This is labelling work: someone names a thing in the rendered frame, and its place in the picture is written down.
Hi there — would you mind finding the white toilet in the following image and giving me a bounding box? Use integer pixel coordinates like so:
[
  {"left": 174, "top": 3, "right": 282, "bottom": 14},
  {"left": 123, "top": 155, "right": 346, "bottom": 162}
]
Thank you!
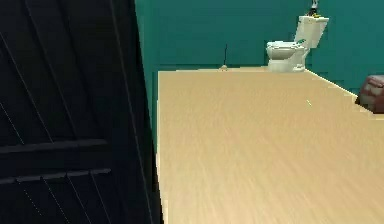
[{"left": 265, "top": 15, "right": 330, "bottom": 73}]

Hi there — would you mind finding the black and white spray bottle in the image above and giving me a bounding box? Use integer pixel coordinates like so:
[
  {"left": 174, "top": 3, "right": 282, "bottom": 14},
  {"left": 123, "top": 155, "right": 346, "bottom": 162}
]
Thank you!
[{"left": 306, "top": 0, "right": 322, "bottom": 18}]

